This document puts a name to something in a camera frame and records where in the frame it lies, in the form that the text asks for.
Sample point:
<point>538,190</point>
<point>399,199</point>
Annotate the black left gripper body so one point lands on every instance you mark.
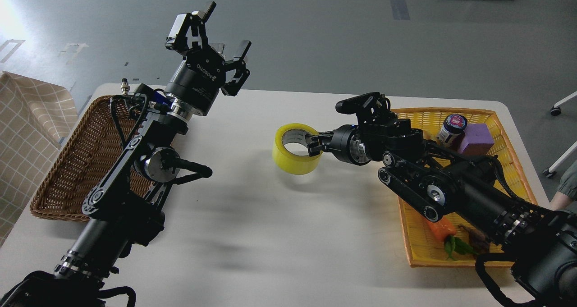
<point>197,80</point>

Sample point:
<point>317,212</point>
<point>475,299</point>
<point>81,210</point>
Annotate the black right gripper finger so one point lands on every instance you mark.
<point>318,143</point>

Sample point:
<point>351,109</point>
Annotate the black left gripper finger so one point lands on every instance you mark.
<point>188,32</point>
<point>239,66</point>

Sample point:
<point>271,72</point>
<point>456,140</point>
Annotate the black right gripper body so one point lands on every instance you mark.
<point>345,144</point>

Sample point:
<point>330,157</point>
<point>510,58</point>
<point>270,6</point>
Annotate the yellow tape roll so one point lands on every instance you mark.
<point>288,161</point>

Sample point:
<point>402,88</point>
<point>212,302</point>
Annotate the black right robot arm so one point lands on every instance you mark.
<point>436,181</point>

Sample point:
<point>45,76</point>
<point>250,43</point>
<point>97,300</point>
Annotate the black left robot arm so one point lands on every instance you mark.
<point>125,206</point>

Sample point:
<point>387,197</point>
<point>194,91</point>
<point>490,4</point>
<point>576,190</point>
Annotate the small dark jar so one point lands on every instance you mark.
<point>453,127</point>

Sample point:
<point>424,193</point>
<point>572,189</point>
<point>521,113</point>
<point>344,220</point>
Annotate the brown wicker basket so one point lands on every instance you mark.
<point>87,157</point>

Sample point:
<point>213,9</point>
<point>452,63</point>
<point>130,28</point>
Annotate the yellow plastic basket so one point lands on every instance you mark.
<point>422,247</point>

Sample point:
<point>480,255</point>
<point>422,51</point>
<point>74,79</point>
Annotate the toy carrot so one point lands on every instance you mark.
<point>445,233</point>

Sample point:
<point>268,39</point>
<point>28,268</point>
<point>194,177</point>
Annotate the purple foam block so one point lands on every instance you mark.
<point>477,140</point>

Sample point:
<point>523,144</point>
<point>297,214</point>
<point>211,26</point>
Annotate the beige checkered cloth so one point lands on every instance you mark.
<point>34,118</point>

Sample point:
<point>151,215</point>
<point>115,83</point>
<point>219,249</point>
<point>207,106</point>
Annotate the brown toy animal figure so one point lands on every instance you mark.
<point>476,240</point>

